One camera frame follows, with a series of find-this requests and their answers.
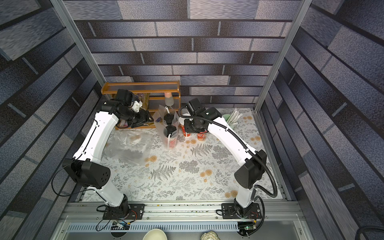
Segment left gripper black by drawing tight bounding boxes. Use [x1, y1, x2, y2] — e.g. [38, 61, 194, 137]
[122, 108, 156, 127]

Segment red cup white lid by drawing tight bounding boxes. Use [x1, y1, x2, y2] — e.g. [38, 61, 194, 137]
[179, 118, 191, 137]
[197, 131, 208, 142]

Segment red cup black lid front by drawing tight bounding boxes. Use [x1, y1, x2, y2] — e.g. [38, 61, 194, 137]
[164, 125, 178, 149]

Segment red cup black lid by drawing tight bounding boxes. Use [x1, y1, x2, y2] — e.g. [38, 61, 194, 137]
[164, 125, 178, 149]
[164, 113, 174, 125]

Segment clear plastic carrier bag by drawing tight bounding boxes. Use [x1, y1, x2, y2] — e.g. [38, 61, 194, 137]
[153, 105, 179, 150]

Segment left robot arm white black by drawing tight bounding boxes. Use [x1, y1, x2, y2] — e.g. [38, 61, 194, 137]
[63, 90, 153, 219]

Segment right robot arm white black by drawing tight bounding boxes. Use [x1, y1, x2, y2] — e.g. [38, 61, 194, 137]
[184, 98, 267, 218]

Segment red snack bag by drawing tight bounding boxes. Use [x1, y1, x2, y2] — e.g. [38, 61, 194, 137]
[136, 93, 150, 110]

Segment orange two-tier shelf rack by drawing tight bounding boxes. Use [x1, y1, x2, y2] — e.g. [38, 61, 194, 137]
[102, 81, 181, 116]

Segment green straw holder cup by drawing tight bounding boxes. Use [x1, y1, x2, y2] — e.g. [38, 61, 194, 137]
[223, 114, 231, 121]

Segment small pink white bottle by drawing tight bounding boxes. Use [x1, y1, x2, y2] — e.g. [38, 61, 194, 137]
[164, 92, 175, 107]

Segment white wrapped straws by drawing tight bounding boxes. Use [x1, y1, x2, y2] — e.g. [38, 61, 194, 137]
[226, 109, 243, 125]

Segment patterned round object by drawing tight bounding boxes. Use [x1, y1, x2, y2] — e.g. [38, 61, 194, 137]
[200, 231, 220, 240]

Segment white bowl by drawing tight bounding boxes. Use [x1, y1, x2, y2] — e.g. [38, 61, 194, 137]
[143, 229, 168, 240]

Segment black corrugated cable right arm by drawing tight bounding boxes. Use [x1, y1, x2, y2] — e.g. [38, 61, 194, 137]
[179, 106, 278, 229]

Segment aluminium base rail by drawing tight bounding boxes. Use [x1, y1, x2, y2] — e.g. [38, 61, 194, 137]
[56, 200, 306, 239]

